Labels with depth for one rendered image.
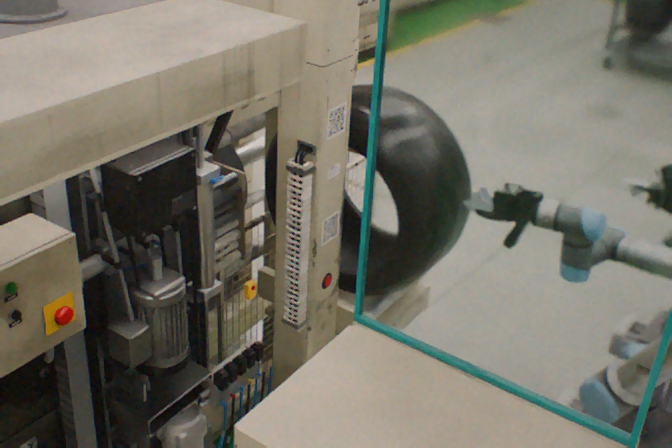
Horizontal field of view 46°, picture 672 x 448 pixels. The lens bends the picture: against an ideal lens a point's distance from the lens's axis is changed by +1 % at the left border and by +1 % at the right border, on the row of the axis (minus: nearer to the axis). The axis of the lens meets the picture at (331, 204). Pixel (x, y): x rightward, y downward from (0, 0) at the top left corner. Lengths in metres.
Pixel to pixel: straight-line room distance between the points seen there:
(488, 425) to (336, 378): 0.27
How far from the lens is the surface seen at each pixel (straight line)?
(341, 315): 2.17
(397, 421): 1.38
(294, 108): 1.82
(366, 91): 2.16
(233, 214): 2.31
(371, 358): 1.49
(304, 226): 1.89
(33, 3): 1.53
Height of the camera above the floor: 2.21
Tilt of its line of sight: 28 degrees down
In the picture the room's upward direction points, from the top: 3 degrees clockwise
